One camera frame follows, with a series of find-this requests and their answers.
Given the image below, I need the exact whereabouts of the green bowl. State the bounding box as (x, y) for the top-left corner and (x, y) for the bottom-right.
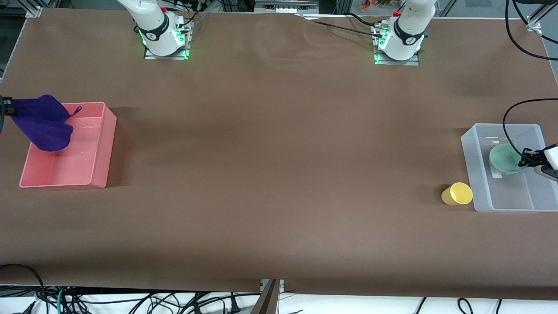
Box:
(489, 143), (529, 175)

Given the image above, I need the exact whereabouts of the purple microfibre cloth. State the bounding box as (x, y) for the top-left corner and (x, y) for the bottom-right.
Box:
(10, 95), (82, 152)

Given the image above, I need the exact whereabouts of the yellow plastic cup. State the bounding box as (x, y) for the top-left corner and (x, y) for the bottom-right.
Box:
(441, 182), (473, 205)

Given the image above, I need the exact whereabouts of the clear plastic bin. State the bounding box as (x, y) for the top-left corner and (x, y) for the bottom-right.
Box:
(461, 123), (558, 212)

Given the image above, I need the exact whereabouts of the pink plastic bin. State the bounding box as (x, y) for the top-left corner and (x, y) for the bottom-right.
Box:
(19, 102), (117, 189)

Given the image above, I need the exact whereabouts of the grey power strip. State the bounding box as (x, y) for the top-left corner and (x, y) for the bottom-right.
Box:
(255, 0), (319, 14)

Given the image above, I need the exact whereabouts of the aluminium frame corner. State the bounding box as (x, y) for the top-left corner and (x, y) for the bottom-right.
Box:
(525, 15), (545, 33)
(25, 0), (44, 19)

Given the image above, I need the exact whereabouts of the black hanging arm cable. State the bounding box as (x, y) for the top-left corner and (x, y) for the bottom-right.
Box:
(505, 0), (558, 61)

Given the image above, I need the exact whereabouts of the black looped floor cable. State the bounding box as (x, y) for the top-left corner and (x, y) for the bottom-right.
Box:
(0, 263), (46, 301)

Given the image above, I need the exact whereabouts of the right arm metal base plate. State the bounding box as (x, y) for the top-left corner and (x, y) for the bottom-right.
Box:
(144, 20), (192, 60)

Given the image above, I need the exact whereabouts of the black cable on table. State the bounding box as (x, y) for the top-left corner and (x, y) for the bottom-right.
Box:
(296, 13), (384, 38)

